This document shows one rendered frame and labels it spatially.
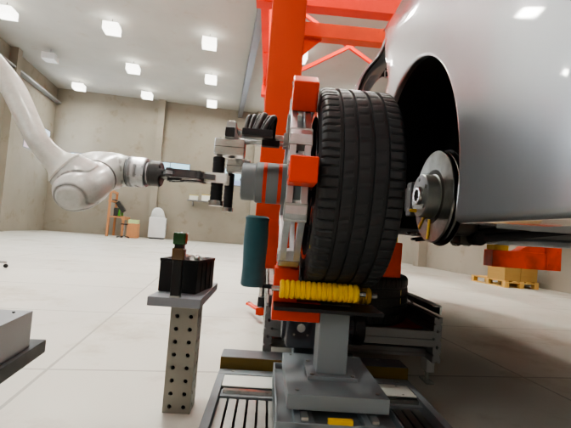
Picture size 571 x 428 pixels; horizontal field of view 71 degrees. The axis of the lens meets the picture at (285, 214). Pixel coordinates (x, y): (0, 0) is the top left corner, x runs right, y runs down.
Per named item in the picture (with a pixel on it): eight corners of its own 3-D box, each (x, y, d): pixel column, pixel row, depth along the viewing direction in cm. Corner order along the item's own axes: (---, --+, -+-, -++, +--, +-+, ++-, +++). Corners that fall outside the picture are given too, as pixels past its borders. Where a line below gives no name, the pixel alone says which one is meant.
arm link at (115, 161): (136, 183, 125) (120, 198, 113) (86, 178, 124) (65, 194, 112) (133, 149, 120) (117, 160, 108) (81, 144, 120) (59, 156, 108)
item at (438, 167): (446, 259, 130) (472, 165, 118) (422, 257, 130) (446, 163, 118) (415, 221, 160) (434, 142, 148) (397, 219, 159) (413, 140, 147)
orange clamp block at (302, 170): (313, 187, 110) (318, 183, 101) (285, 185, 110) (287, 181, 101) (315, 162, 110) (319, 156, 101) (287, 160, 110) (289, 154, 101)
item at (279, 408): (404, 460, 109) (405, 425, 110) (273, 453, 108) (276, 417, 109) (361, 389, 159) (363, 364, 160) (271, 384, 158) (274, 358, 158)
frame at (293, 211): (303, 273, 108) (317, 78, 111) (279, 271, 108) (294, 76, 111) (291, 259, 163) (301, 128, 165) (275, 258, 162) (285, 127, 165)
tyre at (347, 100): (429, 168, 91) (382, 61, 141) (327, 160, 90) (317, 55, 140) (366, 328, 135) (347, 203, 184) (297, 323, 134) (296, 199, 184)
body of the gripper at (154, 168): (151, 187, 122) (182, 189, 122) (143, 183, 114) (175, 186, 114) (154, 163, 122) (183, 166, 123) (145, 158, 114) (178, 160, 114)
